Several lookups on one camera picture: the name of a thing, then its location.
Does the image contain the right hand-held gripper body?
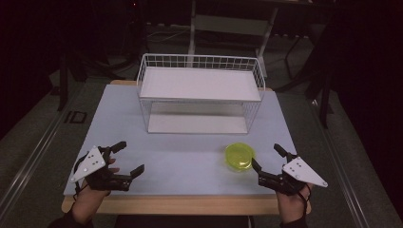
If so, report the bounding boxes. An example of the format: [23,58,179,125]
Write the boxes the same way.
[258,156,329,197]

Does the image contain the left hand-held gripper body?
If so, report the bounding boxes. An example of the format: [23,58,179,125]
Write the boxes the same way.
[69,144,133,193]

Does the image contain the yellow-green plastic bowl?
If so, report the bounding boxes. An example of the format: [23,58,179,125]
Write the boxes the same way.
[224,142,257,173]

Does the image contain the person's right hand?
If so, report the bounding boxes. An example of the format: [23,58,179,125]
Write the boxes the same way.
[276,183,315,225]

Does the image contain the person's left hand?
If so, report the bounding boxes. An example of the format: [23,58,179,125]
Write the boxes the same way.
[71,158,121,222]

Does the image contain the pale blue table mat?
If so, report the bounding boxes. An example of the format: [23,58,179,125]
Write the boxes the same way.
[63,84,298,197]

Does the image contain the black floor plate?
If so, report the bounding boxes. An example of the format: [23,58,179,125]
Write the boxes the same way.
[64,110,88,124]

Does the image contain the black metal stand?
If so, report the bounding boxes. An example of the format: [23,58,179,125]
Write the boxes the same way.
[57,51,70,112]
[317,70,335,129]

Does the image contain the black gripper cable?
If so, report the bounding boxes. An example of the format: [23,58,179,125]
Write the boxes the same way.
[72,181,90,203]
[297,185,313,219]

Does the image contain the metal floor rail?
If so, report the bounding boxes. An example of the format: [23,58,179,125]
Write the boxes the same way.
[310,99,370,228]
[0,94,79,217]

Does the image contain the white wire shelf rack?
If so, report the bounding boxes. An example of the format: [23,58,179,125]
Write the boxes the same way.
[136,52,267,135]

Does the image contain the white floor cable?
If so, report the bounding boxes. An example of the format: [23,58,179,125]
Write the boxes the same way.
[145,28,192,45]

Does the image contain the white metal frame stand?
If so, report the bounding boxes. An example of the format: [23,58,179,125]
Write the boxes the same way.
[185,0,280,79]

